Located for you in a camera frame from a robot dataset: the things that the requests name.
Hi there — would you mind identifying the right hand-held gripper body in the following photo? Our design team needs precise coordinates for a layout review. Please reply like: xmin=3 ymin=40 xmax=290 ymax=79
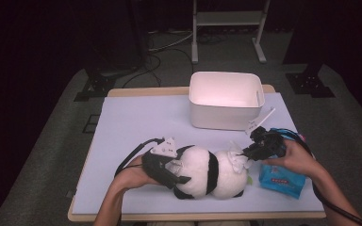
xmin=244 ymin=106 xmax=288 ymax=161

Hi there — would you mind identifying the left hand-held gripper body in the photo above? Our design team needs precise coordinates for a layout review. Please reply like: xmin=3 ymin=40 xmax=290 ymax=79
xmin=141 ymin=137 xmax=178 ymax=190

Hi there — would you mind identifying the panda plush toy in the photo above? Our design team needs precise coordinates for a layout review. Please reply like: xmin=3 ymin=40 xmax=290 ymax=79
xmin=169 ymin=144 xmax=255 ymax=201

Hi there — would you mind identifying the blue wet wipe pack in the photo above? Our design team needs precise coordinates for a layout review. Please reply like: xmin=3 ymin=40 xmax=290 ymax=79
xmin=258 ymin=126 xmax=307 ymax=201

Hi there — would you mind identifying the person's left hand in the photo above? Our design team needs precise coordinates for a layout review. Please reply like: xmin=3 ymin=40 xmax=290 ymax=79
xmin=114 ymin=154 xmax=162 ymax=190

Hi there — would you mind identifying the person's right hand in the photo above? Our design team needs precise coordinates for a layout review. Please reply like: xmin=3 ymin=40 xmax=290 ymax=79
xmin=262 ymin=139 xmax=321 ymax=177

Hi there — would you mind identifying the pale lilac table mat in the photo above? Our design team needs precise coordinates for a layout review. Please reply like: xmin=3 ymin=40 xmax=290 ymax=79
xmin=72 ymin=92 xmax=325 ymax=216

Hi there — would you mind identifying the white plastic storage bin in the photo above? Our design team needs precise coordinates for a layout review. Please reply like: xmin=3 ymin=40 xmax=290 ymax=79
xmin=188 ymin=71 xmax=266 ymax=132

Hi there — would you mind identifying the wooden table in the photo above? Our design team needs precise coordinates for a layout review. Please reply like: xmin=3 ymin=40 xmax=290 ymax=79
xmin=67 ymin=84 xmax=327 ymax=222

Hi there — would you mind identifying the black stand base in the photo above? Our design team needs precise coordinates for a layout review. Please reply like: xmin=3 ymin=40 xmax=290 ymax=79
xmin=74 ymin=67 xmax=140 ymax=102
xmin=285 ymin=62 xmax=336 ymax=99

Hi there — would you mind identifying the dark floor socket plate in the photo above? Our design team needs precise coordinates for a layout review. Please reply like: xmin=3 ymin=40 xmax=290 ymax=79
xmin=82 ymin=114 xmax=101 ymax=135

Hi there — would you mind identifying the white metal stand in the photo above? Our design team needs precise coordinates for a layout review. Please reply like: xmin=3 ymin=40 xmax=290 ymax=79
xmin=190 ymin=0 xmax=272 ymax=65

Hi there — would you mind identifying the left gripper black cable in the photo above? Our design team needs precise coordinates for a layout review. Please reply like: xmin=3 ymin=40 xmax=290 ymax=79
xmin=114 ymin=137 xmax=166 ymax=226

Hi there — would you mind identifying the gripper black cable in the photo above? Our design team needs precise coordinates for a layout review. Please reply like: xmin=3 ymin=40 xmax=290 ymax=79
xmin=276 ymin=127 xmax=362 ymax=226
xmin=114 ymin=137 xmax=166 ymax=226

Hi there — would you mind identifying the black floor cable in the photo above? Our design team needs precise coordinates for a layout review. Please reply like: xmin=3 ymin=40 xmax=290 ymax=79
xmin=122 ymin=48 xmax=195 ymax=89

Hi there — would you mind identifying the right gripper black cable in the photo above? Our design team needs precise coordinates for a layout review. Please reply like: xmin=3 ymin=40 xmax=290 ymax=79
xmin=276 ymin=127 xmax=362 ymax=226

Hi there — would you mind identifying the grey floor cable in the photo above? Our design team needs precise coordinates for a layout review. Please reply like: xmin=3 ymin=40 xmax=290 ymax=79
xmin=147 ymin=29 xmax=196 ymax=53

